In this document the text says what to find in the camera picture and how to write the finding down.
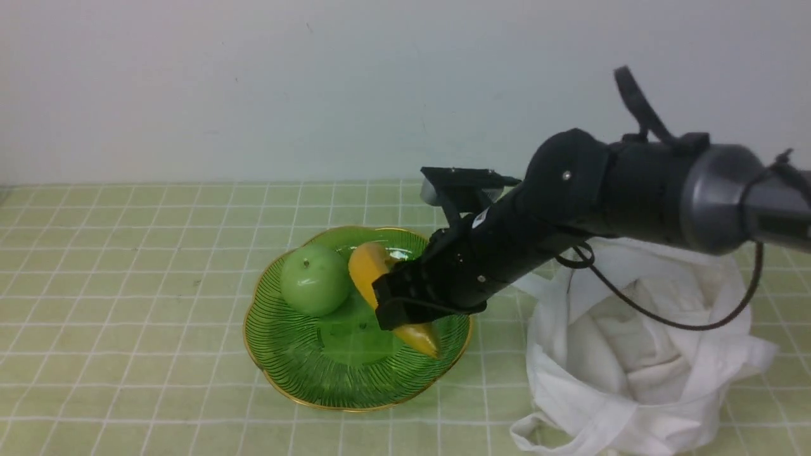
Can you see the green apple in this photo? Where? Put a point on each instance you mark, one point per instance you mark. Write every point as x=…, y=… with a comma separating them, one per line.
x=314, y=280

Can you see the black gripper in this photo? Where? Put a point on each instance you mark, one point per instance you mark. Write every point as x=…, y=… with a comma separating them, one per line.
x=468, y=263

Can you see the yellow banana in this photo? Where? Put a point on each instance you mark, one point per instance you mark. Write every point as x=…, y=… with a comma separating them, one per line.
x=367, y=263

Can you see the green checkered tablecloth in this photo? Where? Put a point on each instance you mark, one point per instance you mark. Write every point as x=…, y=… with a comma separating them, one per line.
x=122, y=308

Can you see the green glass plate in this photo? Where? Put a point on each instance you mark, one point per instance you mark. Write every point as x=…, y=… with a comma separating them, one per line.
x=343, y=361

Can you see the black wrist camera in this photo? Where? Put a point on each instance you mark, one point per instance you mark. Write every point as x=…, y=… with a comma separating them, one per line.
x=460, y=191

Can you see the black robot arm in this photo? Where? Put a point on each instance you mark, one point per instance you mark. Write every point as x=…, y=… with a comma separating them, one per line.
x=686, y=193

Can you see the white cloth bag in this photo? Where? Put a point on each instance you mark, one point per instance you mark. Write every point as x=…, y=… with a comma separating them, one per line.
x=606, y=377

